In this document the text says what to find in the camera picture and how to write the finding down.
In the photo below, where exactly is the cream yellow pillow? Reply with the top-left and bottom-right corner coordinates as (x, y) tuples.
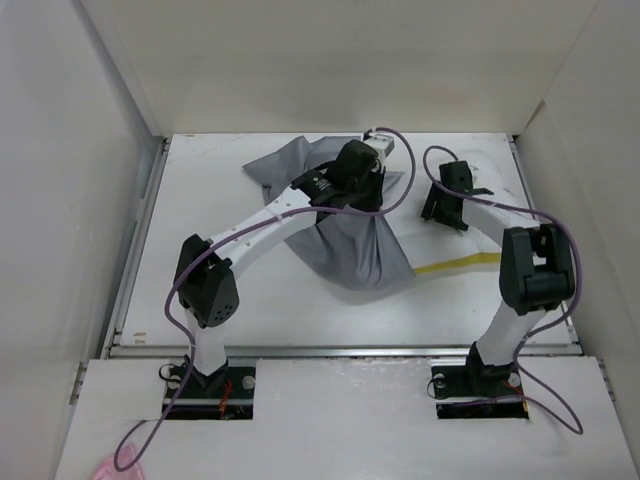
(387, 147), (540, 275)

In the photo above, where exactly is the grey pillowcase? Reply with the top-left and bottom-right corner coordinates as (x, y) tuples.
(243, 136), (415, 291)

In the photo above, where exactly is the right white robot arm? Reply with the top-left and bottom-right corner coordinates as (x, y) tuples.
(422, 160), (576, 394)

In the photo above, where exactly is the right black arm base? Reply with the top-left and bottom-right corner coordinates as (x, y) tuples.
(429, 346), (529, 420)

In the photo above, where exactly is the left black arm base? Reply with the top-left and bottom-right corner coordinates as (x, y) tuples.
(166, 364), (257, 421)

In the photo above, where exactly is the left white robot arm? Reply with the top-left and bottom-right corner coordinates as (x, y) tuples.
(175, 134), (394, 397)

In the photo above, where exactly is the pink cloth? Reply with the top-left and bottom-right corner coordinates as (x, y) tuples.
(91, 443), (145, 480)

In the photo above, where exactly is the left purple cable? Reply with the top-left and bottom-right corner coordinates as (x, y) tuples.
(113, 125), (417, 472)

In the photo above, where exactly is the purple cable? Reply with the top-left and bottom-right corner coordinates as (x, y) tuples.
(113, 125), (417, 472)
(423, 144), (585, 435)

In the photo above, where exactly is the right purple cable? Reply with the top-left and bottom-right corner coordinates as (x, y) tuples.
(423, 144), (585, 435)

